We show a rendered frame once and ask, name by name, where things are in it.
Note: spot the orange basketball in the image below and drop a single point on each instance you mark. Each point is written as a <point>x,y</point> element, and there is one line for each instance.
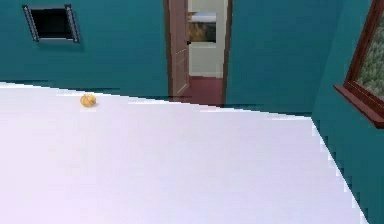
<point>88,100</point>

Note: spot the brown room door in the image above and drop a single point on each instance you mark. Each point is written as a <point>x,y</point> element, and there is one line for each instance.
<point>179,50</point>

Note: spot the black framed picture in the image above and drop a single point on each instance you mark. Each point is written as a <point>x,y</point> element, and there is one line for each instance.
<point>51,23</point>

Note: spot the brown framed window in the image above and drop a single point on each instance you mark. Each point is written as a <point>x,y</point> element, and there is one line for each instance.
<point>366,66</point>

